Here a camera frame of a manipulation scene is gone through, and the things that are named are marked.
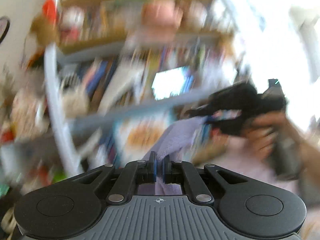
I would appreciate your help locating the children's character sound book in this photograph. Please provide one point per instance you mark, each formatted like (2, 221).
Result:
(135, 136)

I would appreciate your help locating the lavender towel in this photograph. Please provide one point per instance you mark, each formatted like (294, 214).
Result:
(176, 137)

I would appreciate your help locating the person's right forearm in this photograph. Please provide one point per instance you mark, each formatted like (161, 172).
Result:
(309, 155)

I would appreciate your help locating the white shelf upright post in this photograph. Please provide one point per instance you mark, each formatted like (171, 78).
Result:
(61, 131)

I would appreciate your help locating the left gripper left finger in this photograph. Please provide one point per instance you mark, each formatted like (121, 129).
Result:
(148, 172)

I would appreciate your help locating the wooden bookshelf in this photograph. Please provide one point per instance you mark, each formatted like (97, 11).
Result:
(109, 54)

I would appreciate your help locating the person's right hand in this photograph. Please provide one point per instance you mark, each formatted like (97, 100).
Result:
(263, 131)

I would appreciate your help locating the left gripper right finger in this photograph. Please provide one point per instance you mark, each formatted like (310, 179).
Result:
(169, 170)

